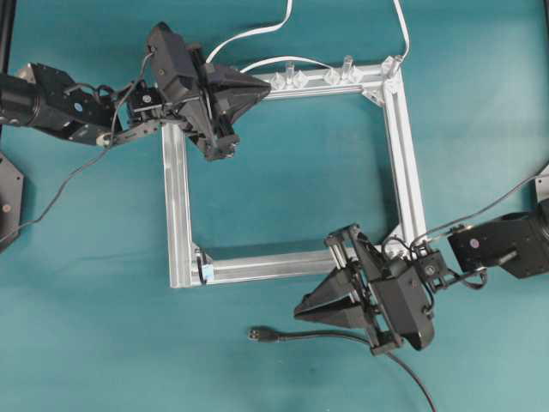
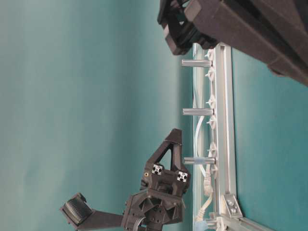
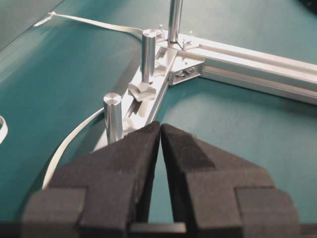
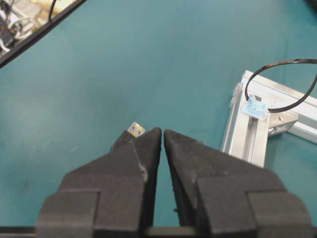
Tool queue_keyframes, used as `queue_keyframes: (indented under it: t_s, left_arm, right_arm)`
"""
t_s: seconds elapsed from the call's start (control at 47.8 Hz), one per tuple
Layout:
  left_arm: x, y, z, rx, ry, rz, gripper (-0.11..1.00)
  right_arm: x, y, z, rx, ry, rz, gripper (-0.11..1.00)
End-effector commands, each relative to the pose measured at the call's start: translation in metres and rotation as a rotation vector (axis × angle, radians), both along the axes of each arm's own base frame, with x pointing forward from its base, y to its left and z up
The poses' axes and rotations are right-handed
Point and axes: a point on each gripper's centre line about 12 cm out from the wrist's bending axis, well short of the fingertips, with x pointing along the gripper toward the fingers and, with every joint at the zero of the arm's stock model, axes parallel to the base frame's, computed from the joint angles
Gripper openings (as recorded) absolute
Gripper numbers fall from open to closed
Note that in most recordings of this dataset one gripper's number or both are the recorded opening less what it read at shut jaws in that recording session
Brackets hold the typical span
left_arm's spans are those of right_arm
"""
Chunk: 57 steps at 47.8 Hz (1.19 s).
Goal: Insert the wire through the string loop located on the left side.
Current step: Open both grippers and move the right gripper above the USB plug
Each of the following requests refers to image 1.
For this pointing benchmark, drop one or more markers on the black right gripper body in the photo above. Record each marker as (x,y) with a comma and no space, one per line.
(382,338)

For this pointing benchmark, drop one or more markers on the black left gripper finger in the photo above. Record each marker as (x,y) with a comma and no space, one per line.
(233,91)
(197,122)

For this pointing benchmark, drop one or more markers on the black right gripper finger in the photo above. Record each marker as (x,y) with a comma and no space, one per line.
(336,301)
(373,265)

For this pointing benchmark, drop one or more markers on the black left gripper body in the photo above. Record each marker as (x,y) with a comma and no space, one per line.
(148,111)

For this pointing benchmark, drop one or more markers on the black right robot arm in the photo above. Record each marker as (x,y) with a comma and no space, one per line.
(516,242)

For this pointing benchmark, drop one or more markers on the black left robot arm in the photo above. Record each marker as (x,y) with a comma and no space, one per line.
(49,100)

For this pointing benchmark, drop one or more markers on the right metal peg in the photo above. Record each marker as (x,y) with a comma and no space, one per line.
(347,66)

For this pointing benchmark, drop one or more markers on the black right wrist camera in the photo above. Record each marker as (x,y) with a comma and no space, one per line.
(404,302)

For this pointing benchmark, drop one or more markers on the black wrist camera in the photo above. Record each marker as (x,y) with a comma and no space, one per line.
(172,66)
(404,302)

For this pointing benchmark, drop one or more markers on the clear cable clip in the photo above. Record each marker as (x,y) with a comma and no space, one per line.
(278,82)
(332,77)
(300,80)

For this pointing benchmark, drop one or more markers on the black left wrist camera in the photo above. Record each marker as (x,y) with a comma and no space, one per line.
(172,66)

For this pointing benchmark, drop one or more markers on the square aluminium extrusion frame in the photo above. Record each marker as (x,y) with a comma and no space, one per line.
(320,157)

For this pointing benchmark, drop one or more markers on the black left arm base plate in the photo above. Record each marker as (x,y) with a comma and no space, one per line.
(12,181)

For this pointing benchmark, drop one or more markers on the black vertical frame post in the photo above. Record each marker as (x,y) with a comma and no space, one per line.
(7,20)

